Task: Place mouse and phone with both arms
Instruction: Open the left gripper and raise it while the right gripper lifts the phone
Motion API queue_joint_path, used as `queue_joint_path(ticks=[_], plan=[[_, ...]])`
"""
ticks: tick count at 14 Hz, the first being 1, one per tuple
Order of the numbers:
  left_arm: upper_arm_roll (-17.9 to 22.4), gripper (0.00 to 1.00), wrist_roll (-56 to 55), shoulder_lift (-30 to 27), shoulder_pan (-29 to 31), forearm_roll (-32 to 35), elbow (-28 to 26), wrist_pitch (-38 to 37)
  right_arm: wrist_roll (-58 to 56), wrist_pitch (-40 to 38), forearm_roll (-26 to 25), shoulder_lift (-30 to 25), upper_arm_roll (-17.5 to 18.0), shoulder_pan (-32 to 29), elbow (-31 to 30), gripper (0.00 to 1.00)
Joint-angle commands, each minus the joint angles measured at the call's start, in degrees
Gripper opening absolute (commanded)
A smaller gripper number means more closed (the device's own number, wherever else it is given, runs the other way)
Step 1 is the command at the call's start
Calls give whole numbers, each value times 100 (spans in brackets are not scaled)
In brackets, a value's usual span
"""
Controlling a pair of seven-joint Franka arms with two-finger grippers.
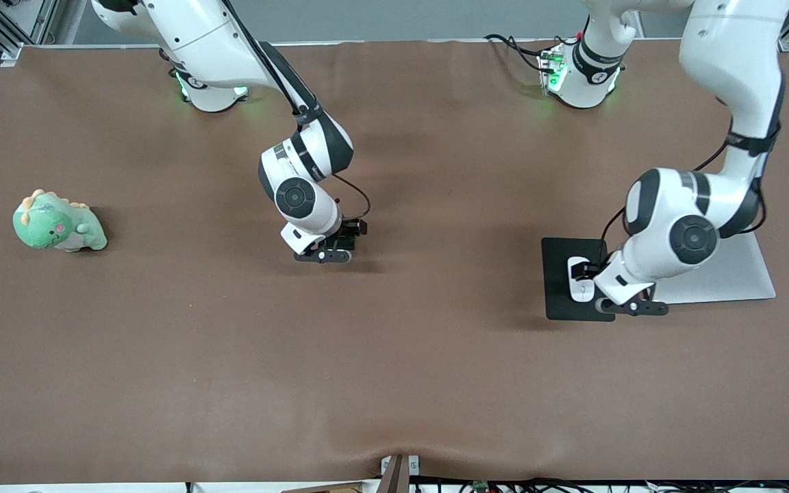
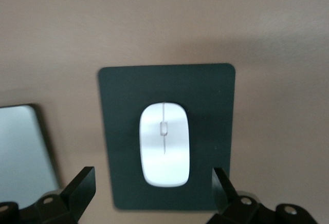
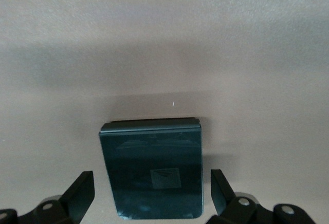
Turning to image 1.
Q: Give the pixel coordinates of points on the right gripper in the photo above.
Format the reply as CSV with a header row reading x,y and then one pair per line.
x,y
346,236

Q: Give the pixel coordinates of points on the white computer mouse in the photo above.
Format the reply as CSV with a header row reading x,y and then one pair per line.
x,y
581,291

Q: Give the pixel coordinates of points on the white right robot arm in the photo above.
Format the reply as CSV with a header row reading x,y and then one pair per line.
x,y
196,27

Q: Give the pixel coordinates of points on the green dinosaur plush toy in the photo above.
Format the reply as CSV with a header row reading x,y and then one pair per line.
x,y
48,226

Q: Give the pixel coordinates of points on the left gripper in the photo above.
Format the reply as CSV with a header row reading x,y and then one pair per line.
x,y
594,266

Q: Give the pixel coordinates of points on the silver laptop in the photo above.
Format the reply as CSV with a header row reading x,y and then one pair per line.
x,y
744,274

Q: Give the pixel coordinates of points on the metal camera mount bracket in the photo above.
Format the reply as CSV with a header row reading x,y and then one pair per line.
x,y
394,476

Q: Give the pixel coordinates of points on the brown table cover mat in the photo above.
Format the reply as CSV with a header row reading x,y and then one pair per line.
x,y
394,376

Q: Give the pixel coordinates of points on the black mouse pad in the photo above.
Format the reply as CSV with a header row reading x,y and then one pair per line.
x,y
555,274

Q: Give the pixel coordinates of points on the black phone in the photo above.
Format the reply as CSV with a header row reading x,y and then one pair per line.
x,y
343,245

